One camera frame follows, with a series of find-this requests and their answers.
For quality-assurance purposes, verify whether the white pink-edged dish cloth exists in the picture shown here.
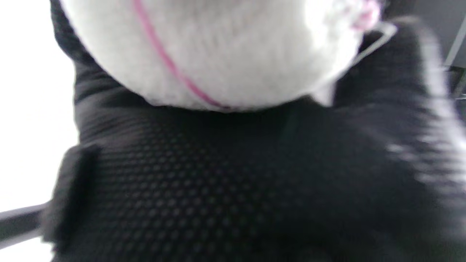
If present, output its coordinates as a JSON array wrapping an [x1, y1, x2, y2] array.
[[59, 0, 398, 112]]

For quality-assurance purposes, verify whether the person's left hand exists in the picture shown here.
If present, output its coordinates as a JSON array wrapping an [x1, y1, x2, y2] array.
[[41, 0, 466, 262]]

